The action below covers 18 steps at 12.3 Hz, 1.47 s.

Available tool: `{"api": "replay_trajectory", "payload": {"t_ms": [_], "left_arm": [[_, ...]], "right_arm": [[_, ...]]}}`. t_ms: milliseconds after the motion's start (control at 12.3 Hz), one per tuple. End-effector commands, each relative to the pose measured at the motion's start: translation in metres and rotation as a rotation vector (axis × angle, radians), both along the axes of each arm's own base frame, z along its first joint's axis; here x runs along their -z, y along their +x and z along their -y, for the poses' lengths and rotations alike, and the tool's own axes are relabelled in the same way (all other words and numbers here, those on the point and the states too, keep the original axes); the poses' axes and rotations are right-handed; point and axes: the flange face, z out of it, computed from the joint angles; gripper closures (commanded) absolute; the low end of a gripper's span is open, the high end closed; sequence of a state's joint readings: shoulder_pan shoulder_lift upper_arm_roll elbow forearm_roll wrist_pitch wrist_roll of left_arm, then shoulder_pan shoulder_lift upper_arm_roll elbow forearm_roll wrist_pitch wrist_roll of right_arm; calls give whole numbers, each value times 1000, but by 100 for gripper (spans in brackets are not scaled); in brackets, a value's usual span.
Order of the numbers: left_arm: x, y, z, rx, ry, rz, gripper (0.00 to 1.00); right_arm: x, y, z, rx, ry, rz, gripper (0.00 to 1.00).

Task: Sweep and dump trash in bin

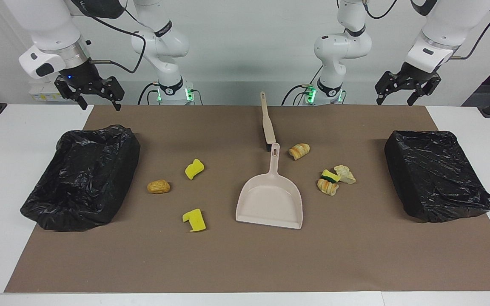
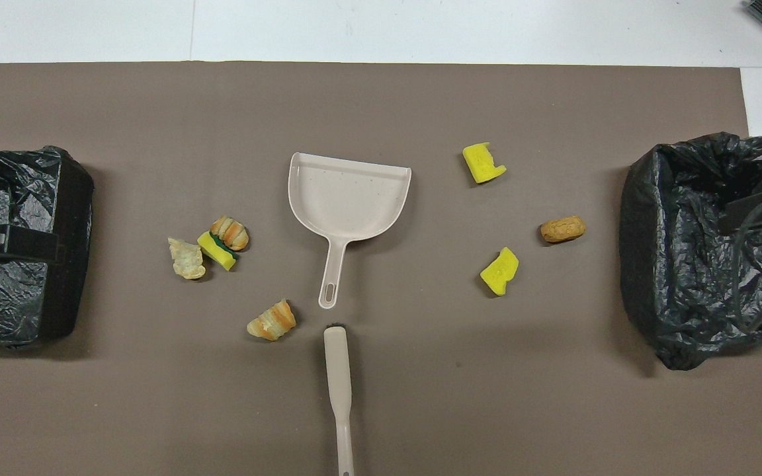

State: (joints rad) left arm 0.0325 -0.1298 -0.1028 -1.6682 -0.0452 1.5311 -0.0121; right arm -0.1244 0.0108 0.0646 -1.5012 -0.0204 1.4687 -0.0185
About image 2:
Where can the black bag lined bin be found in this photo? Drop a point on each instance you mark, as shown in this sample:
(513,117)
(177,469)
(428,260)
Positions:
(685,264)
(24,185)

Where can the beige plastic dustpan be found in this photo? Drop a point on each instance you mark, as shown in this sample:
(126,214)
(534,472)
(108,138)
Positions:
(348,198)

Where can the pale flaky bread piece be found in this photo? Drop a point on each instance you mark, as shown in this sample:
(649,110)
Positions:
(187,261)

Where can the notched yellow sponge piece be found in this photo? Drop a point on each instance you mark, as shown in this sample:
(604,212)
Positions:
(480,165)

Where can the beige brush with black bristles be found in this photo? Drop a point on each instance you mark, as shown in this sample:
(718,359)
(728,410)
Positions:
(338,370)

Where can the striped croissant piece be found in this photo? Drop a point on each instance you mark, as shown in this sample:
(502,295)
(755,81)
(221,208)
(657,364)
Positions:
(232,233)
(272,320)

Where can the brown table mat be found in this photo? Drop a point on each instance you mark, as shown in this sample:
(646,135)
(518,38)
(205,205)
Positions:
(381,99)

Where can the brown bread roll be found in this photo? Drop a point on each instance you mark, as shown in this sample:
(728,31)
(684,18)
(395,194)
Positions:
(562,229)

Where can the yellow and green sponge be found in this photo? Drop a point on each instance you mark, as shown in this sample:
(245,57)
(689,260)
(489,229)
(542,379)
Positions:
(215,251)

